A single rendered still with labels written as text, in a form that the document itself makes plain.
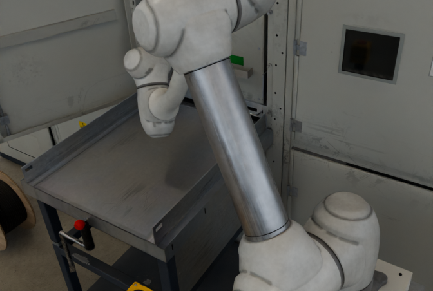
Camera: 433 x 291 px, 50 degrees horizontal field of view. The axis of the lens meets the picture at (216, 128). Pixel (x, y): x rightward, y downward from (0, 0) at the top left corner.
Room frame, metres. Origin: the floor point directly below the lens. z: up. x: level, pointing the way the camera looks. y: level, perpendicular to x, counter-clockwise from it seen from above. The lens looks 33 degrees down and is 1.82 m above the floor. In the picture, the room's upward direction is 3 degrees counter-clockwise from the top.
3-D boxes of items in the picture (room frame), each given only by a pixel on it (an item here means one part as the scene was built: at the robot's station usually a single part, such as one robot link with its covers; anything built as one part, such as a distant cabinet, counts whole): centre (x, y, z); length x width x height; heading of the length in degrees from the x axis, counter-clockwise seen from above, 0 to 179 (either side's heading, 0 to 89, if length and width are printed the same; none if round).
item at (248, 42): (1.67, 0.02, 1.15); 0.48 x 0.01 x 0.48; 56
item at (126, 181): (1.35, 0.23, 0.82); 0.68 x 0.62 x 0.06; 146
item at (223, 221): (1.35, 0.23, 0.46); 0.64 x 0.58 x 0.66; 146
